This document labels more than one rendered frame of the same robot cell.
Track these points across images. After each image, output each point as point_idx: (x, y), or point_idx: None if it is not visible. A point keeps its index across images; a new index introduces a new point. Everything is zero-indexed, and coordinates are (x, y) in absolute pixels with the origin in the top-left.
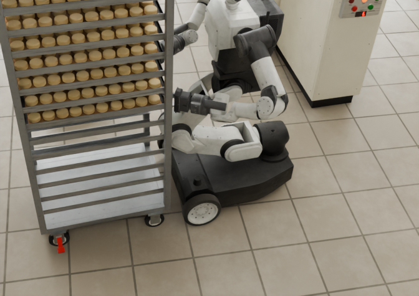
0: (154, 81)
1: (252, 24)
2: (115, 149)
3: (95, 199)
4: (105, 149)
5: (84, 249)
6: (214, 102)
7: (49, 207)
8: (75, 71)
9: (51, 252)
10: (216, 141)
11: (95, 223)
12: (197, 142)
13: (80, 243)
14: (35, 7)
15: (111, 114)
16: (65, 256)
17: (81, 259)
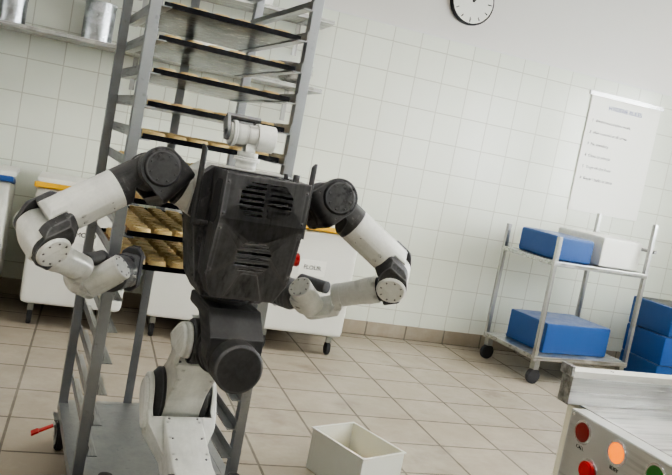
0: (142, 227)
1: (197, 169)
2: (215, 455)
3: (106, 432)
4: (214, 448)
5: (39, 462)
6: (94, 251)
7: (99, 407)
8: None
9: (46, 442)
10: (168, 456)
11: (61, 435)
12: (153, 424)
13: (52, 461)
14: (126, 70)
15: (107, 247)
16: (33, 450)
17: (21, 459)
